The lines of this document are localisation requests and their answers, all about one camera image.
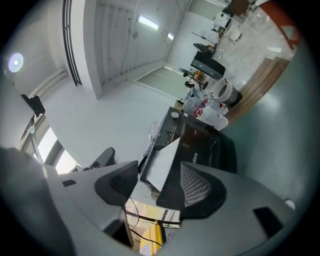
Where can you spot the ceiling tube light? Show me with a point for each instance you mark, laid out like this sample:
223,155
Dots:
148,21
170,36

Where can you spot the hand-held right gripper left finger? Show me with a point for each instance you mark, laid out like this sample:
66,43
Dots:
87,195

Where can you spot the black wall-mounted device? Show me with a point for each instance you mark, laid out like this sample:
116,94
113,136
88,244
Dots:
35,103

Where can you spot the black balcony railing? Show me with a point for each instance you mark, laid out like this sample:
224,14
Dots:
71,42

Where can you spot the round ceiling light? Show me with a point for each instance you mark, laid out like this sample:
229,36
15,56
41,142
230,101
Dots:
15,62

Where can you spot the bin with white ribbed liner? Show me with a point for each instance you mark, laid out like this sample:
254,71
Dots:
227,91

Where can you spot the large window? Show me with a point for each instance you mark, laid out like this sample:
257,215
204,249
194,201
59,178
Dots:
50,150

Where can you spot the red wooden chair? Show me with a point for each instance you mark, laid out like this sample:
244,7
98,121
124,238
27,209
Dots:
282,20

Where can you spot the yellow plastic box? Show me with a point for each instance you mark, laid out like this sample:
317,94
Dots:
150,237

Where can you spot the wooden slatted platform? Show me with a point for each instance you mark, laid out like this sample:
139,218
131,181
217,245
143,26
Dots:
262,80

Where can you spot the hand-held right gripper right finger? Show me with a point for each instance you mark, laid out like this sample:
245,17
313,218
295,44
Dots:
237,212

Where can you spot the clear plastic storage box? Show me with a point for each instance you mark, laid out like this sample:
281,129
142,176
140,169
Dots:
195,97

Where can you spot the black cabinet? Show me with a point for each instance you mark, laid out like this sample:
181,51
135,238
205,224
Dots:
207,65

